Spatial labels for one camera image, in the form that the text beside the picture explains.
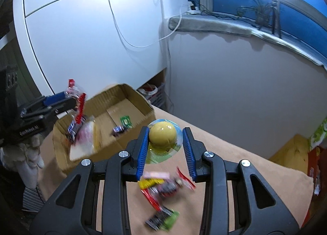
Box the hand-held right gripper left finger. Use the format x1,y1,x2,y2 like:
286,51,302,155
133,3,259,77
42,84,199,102
30,126,150,235

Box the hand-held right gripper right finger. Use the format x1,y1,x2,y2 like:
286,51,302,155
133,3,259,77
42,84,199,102
182,127,300,235

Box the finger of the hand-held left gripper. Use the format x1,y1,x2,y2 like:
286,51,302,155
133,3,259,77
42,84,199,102
20,91,70,113
22,100,78,123

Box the red trimmed clear packet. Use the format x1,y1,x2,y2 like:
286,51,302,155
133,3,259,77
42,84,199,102
66,79,87,123

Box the yellow ball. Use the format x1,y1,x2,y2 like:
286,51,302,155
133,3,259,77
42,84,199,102
148,119,182,165

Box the small green candy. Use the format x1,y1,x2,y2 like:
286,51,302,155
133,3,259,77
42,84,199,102
120,115,133,128

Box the pink label bread packet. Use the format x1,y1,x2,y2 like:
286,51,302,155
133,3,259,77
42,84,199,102
69,120,99,161

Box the cardboard box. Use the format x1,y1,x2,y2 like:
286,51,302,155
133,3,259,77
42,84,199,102
52,83,156,174

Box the pink snack packet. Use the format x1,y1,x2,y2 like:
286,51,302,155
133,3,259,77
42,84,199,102
143,171,170,180

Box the yellow snack packet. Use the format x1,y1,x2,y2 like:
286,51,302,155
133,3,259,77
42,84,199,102
138,178,164,190

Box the red trimmed dark packet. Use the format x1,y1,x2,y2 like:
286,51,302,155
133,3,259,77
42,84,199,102
142,167,197,211

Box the red white plastic bag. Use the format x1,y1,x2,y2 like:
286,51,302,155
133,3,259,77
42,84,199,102
138,83,165,108

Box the grey ribbed object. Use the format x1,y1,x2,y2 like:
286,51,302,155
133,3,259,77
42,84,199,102
23,186,45,210

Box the dark green snack packet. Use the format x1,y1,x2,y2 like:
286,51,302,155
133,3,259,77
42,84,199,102
145,207,180,231

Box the white cabinet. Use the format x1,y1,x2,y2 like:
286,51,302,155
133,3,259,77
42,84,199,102
13,0,189,113

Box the wooden low table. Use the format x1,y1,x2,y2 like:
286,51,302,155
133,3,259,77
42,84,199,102
268,134,315,174

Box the green gift bag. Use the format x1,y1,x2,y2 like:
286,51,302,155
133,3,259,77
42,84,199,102
309,117,327,149

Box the white power strip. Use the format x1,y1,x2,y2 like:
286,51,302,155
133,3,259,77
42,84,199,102
188,1,201,14

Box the potted plant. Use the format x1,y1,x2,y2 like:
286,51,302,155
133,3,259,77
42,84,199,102
236,0,275,30

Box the window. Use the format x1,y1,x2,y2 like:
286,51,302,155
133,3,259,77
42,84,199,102
186,0,327,54

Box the black tripod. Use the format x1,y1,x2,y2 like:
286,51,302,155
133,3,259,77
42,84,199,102
271,0,283,39

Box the white cable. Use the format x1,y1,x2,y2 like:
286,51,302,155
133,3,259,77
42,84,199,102
106,0,183,48

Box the black cables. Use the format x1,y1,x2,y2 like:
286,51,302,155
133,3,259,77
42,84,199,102
199,2,258,27

